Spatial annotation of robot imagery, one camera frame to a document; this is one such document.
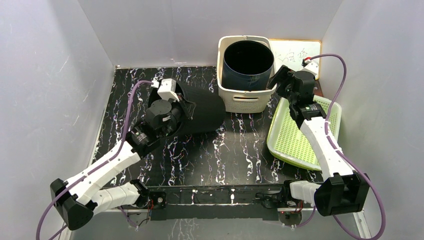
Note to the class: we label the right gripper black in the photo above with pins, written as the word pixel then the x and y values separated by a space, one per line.
pixel 284 75

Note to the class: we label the dark blue plastic bin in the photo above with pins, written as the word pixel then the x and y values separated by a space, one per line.
pixel 247 66

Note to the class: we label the black ribbed plastic bin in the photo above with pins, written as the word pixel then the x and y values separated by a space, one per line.
pixel 209 109

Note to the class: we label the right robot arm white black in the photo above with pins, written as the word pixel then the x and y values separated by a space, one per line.
pixel 344 190

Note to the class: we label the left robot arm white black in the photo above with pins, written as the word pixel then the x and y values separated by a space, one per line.
pixel 82 196

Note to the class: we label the small whiteboard with writing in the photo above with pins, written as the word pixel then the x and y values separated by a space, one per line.
pixel 291 52

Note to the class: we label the dark book three days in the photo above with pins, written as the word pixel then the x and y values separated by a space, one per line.
pixel 317 89

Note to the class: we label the green perforated plastic basket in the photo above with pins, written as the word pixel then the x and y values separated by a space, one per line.
pixel 287 143

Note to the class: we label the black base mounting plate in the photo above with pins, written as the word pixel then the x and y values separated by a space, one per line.
pixel 252 201

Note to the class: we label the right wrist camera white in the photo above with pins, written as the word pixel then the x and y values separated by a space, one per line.
pixel 311 66

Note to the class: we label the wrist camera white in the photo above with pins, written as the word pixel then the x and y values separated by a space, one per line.
pixel 166 89
pixel 311 66

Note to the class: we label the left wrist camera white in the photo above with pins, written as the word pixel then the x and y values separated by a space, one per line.
pixel 166 89

